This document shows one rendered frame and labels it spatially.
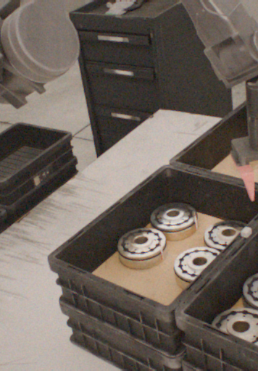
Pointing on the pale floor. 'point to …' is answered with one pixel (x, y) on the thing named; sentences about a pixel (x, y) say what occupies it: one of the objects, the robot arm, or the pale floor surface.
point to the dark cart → (143, 67)
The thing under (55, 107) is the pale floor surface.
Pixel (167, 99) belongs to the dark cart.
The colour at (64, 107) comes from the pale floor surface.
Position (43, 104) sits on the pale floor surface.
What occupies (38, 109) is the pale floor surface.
